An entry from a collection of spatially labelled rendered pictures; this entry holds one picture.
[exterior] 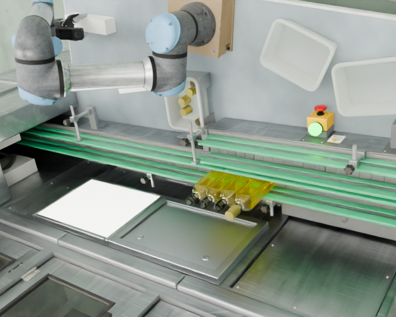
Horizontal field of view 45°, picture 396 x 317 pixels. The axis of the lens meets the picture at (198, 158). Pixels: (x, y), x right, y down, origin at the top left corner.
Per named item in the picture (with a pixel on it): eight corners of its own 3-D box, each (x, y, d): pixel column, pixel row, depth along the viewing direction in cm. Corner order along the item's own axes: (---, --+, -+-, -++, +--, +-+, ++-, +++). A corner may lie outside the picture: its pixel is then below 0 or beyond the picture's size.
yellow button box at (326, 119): (315, 127, 170) (307, 136, 165) (315, 107, 167) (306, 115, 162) (334, 130, 166) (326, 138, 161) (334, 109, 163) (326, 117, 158)
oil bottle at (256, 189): (262, 182, 177) (232, 211, 162) (261, 168, 175) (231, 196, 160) (276, 185, 174) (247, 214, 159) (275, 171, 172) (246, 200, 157)
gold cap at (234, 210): (230, 204, 158) (223, 210, 155) (239, 205, 156) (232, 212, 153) (232, 212, 159) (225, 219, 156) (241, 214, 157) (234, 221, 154)
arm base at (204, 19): (181, -2, 168) (164, 0, 161) (218, 5, 162) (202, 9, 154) (178, 41, 175) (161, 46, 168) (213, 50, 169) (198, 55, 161)
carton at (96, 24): (74, 12, 214) (64, 14, 210) (114, 17, 202) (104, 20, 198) (77, 26, 217) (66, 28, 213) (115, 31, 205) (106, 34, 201)
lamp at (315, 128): (310, 133, 164) (307, 136, 162) (310, 121, 162) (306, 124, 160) (323, 134, 161) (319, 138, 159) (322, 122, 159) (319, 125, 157)
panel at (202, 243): (92, 182, 221) (33, 220, 197) (91, 177, 220) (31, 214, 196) (269, 228, 172) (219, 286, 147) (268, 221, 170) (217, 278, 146)
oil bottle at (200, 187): (222, 174, 187) (191, 200, 172) (220, 161, 185) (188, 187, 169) (235, 177, 184) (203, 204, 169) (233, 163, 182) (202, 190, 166)
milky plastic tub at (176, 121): (181, 121, 205) (168, 128, 199) (173, 69, 195) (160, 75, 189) (215, 125, 195) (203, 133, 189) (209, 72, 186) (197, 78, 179)
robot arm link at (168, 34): (197, 12, 156) (173, 18, 145) (195, 53, 162) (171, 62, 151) (167, 7, 161) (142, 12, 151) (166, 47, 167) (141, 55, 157)
